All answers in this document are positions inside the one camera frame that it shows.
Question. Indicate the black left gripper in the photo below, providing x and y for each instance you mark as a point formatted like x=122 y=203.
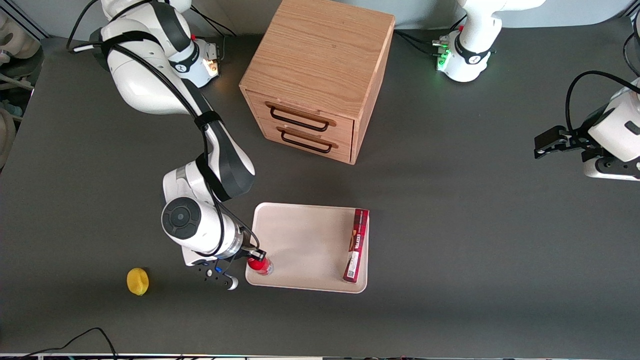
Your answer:
x=575 y=138

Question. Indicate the beige plastic tray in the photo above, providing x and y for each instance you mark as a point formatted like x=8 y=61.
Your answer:
x=310 y=245

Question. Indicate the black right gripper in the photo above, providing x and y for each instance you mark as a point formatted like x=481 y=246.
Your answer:
x=248 y=253

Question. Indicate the red cookie box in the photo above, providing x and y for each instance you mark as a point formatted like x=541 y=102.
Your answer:
x=356 y=250

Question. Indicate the yellow lemon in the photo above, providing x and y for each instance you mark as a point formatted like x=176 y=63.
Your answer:
x=137 y=281

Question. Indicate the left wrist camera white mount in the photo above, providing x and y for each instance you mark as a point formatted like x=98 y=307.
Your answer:
x=615 y=167

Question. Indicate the wooden two-drawer cabinet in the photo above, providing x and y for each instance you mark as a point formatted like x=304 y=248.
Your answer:
x=320 y=55

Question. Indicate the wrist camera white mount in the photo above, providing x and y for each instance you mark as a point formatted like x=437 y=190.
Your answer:
x=615 y=167
x=212 y=274

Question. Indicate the white rounded plastic object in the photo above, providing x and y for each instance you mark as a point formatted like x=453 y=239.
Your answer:
x=20 y=42

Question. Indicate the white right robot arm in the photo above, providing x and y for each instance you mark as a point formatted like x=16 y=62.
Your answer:
x=145 y=85

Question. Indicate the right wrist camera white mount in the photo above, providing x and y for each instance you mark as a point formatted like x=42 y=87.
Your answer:
x=212 y=274

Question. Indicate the red coke bottle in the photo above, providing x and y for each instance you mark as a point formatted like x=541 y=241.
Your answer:
x=261 y=267

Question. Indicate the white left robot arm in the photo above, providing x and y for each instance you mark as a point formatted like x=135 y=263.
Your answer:
x=467 y=65

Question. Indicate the beige curved object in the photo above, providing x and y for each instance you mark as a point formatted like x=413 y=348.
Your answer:
x=6 y=135

